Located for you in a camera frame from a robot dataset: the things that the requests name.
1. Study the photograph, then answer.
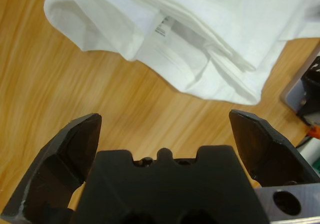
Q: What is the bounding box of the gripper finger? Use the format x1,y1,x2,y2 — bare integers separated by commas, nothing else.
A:
4,112,103,221
228,109,320,188

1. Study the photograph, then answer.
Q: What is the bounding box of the white Unitree T-shirt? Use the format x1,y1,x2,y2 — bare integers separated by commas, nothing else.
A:
43,0,320,107

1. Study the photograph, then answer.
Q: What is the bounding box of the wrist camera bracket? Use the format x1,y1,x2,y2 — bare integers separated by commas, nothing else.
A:
253,183,320,221

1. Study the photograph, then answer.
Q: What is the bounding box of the white mount block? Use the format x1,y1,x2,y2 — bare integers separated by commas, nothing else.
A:
281,39,320,125

